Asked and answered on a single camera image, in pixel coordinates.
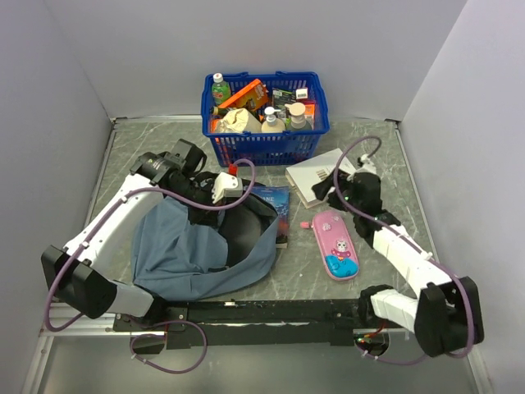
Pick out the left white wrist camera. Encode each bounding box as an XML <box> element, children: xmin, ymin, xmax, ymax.
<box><xmin>212</xmin><ymin>164</ymin><xmax>244</xmax><ymax>204</ymax></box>

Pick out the beige crumpled paper bag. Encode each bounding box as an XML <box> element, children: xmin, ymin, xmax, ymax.
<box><xmin>213</xmin><ymin>108</ymin><xmax>262</xmax><ymax>134</ymax></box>

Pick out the orange box in basket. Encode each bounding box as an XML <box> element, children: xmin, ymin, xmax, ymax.
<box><xmin>304</xmin><ymin>102</ymin><xmax>316</xmax><ymax>127</ymax></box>

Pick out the aluminium frame rail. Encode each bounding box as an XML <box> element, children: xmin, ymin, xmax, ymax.
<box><xmin>39</xmin><ymin>301</ymin><xmax>120</xmax><ymax>337</ymax></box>

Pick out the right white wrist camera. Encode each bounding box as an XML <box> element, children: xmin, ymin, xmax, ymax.
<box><xmin>356</xmin><ymin>154</ymin><xmax>377</xmax><ymax>175</ymax></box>

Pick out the white notebook with barcode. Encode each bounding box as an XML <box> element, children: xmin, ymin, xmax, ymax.
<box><xmin>285</xmin><ymin>149</ymin><xmax>343</xmax><ymax>208</ymax></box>

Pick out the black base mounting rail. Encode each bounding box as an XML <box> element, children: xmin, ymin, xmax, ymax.
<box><xmin>113</xmin><ymin>299</ymin><xmax>398</xmax><ymax>350</ymax></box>

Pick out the orange snack box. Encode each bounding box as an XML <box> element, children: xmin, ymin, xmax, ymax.
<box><xmin>218</xmin><ymin>79</ymin><xmax>269</xmax><ymax>111</ymax></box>

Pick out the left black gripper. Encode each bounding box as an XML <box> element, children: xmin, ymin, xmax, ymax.
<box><xmin>170</xmin><ymin>178</ymin><xmax>226</xmax><ymax>229</ymax></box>

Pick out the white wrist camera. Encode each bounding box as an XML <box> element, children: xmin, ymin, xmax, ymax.
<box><xmin>212</xmin><ymin>164</ymin><xmax>244</xmax><ymax>204</ymax></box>
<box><xmin>356</xmin><ymin>154</ymin><xmax>377</xmax><ymax>175</ymax></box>

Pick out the blue grey backpack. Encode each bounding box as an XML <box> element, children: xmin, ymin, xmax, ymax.
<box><xmin>130</xmin><ymin>194</ymin><xmax>278</xmax><ymax>301</ymax></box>

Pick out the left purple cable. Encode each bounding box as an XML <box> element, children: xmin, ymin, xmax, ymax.
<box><xmin>43</xmin><ymin>158</ymin><xmax>258</xmax><ymax>332</ymax></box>

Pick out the green drink bottle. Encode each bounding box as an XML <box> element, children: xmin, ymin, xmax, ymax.
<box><xmin>212</xmin><ymin>73</ymin><xmax>231</xmax><ymax>106</ymax></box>

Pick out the black green product box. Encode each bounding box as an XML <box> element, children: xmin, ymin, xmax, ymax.
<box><xmin>272</xmin><ymin>88</ymin><xmax>297</xmax><ymax>109</ymax></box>

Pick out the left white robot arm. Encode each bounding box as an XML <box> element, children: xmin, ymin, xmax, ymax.
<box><xmin>41</xmin><ymin>140</ymin><xmax>244</xmax><ymax>330</ymax></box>

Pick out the grey pump bottle beige cap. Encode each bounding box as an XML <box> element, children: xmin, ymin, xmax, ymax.
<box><xmin>285</xmin><ymin>102</ymin><xmax>313</xmax><ymax>131</ymax></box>

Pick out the small white barcode box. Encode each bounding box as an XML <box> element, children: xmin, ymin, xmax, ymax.
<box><xmin>295</xmin><ymin>88</ymin><xmax>308</xmax><ymax>100</ymax></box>

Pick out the pink cat pencil case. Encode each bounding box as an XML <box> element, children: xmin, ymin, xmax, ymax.
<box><xmin>301</xmin><ymin>209</ymin><xmax>359</xmax><ymax>281</ymax></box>

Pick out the Jane Eyre book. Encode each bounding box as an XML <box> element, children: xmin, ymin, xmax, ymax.
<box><xmin>252</xmin><ymin>186</ymin><xmax>290</xmax><ymax>249</ymax></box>

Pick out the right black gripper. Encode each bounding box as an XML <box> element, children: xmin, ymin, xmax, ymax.
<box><xmin>311</xmin><ymin>167</ymin><xmax>362</xmax><ymax>217</ymax></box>

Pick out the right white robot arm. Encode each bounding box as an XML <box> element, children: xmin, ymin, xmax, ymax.
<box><xmin>312</xmin><ymin>172</ymin><xmax>485</xmax><ymax>357</ymax></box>

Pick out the beige pump bottle white cap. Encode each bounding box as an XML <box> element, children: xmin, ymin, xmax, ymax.
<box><xmin>261</xmin><ymin>107</ymin><xmax>286</xmax><ymax>133</ymax></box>

